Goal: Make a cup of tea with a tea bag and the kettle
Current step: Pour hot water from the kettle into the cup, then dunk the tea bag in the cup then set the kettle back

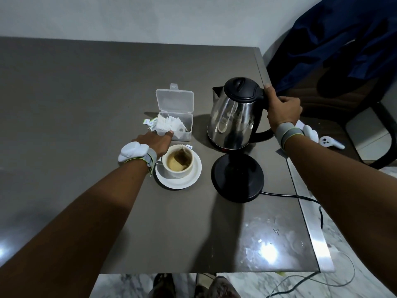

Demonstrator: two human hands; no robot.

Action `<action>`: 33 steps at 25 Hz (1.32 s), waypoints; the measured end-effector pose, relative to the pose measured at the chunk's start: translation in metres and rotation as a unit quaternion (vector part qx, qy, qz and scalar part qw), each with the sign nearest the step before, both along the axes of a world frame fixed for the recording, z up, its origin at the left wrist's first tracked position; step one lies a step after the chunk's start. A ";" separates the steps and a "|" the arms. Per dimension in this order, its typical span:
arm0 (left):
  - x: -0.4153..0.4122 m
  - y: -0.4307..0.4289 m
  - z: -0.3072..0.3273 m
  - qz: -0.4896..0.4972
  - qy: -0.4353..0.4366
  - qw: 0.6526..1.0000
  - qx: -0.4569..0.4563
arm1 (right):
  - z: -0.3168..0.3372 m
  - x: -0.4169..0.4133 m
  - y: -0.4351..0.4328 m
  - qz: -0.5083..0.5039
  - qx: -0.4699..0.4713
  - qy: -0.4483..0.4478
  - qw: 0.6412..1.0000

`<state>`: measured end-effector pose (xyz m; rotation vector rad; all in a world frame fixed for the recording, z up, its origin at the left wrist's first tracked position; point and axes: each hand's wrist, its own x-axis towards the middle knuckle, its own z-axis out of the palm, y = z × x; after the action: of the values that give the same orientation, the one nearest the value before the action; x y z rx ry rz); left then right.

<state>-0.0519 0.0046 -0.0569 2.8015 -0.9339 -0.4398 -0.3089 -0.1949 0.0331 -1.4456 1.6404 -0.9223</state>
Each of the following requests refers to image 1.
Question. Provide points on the dark blue jacket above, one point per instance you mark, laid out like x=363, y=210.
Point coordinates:
x=341, y=34

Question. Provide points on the person's left sandalled foot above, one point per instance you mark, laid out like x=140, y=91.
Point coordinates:
x=162, y=287

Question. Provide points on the person's right hand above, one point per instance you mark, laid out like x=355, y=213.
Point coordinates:
x=283, y=111

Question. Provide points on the person's left hand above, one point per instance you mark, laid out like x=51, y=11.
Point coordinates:
x=155, y=142

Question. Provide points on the brown wet tea bag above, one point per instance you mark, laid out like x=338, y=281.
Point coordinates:
x=183, y=158

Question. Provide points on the clear plastic tea bag box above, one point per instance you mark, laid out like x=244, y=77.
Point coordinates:
x=175, y=100

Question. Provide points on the white paper sheet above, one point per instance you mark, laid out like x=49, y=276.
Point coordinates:
x=299, y=124

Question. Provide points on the white saucer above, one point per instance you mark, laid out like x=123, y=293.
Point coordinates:
x=186, y=184

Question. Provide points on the steel electric kettle black lid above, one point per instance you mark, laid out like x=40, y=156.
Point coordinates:
x=232, y=121

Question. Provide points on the person's right sandalled foot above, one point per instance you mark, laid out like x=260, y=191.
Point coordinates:
x=220, y=288

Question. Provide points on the white ceramic cup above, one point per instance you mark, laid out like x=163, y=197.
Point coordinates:
x=176, y=175

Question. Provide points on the person's right forearm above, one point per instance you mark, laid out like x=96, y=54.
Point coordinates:
x=341, y=189

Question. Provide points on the person's left forearm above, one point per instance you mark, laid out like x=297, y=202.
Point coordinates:
x=77, y=229

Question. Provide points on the brown office chair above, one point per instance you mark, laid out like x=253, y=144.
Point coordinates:
x=310, y=105

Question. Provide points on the person's sandalled foot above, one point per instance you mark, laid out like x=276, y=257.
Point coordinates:
x=220, y=288
x=162, y=287

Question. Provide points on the black kettle base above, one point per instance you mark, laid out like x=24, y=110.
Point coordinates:
x=237, y=180

